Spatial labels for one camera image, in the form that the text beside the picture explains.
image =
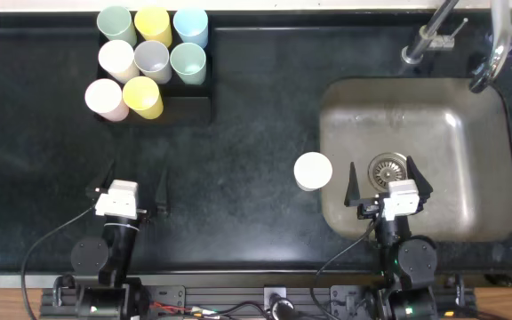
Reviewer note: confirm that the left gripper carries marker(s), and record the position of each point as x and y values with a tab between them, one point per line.
145	214

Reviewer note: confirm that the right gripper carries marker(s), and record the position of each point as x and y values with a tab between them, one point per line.
369	208

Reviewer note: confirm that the yellow cup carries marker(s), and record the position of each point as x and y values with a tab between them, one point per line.
151	23
141	94

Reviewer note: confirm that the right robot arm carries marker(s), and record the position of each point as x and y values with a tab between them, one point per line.
416	260

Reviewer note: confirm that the white cup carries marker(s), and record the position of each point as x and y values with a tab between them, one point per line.
313	171
116	58

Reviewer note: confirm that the steel sink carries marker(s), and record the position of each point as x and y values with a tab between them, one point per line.
460	155

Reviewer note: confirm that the pink cup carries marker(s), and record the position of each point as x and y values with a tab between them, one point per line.
104	98

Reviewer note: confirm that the black tray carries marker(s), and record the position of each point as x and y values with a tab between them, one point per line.
187	109

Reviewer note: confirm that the grey cup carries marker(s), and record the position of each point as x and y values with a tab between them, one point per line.
151	58

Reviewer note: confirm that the green cup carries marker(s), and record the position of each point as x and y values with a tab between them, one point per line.
114	22
188	62

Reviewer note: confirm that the steel tap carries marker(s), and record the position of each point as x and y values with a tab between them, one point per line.
416	46

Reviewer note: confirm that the blue cup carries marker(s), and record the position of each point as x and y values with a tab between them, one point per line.
190	23

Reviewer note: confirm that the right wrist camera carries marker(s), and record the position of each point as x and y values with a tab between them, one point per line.
400	197

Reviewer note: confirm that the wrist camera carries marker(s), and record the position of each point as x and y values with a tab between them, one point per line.
118	199
400	197

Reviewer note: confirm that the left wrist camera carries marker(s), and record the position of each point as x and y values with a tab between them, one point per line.
118	199

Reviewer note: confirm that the mounting rail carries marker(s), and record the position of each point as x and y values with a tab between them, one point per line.
220	298

